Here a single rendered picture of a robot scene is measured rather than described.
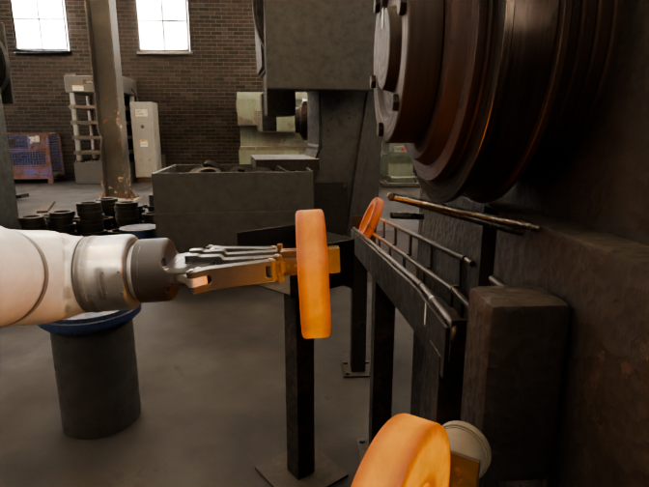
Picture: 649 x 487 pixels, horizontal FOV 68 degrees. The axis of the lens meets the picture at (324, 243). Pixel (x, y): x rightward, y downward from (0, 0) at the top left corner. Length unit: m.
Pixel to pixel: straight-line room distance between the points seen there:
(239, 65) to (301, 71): 7.59
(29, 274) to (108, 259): 0.09
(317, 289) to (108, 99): 7.32
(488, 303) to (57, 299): 0.48
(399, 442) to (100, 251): 0.38
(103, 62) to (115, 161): 1.36
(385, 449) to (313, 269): 0.22
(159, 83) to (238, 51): 1.76
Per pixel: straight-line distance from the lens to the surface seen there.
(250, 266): 0.54
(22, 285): 0.53
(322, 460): 1.63
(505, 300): 0.61
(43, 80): 12.00
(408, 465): 0.36
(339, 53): 3.44
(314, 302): 0.52
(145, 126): 10.39
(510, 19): 0.61
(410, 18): 0.68
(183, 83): 11.08
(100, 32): 7.86
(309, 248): 0.52
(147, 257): 0.58
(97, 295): 0.59
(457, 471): 0.48
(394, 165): 9.12
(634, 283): 0.56
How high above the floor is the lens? 0.99
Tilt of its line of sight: 13 degrees down
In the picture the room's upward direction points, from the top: straight up
